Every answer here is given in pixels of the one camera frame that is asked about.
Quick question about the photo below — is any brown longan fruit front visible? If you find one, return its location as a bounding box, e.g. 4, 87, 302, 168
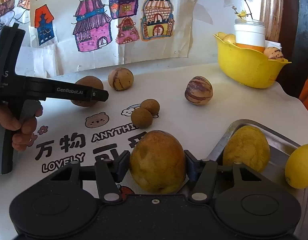
131, 107, 153, 129

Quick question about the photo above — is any brown longan fruit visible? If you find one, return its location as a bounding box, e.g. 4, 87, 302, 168
131, 107, 153, 129
140, 99, 160, 116

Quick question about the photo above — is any brown kiwi fruit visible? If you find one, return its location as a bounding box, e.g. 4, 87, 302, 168
71, 76, 104, 107

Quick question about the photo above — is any purple striped pepino melon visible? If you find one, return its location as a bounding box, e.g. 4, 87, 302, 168
184, 76, 213, 105

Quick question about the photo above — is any pale striped pepino melon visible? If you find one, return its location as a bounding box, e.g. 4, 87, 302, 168
108, 68, 134, 91

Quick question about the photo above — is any yellow lemon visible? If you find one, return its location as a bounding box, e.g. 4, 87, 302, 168
285, 144, 308, 189

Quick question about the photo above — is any person's left hand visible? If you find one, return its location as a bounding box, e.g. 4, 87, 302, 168
0, 105, 43, 152

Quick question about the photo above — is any metal baking tray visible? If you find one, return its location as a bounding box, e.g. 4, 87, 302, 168
207, 119, 308, 239

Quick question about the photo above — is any colourful houses drawing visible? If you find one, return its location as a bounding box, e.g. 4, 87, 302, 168
30, 0, 194, 74

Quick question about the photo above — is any yellow plastic bowl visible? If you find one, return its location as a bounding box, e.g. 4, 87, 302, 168
214, 34, 290, 89

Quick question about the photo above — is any yellow fruit in bowl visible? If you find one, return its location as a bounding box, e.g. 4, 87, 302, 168
217, 32, 236, 44

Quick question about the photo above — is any striped melon in bowl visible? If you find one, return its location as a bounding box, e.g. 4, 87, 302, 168
264, 47, 284, 62

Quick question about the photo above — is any white jar with flowers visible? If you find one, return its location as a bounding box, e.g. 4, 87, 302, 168
232, 0, 266, 53

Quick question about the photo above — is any brown wooden door frame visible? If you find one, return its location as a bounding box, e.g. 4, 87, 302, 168
260, 0, 299, 60

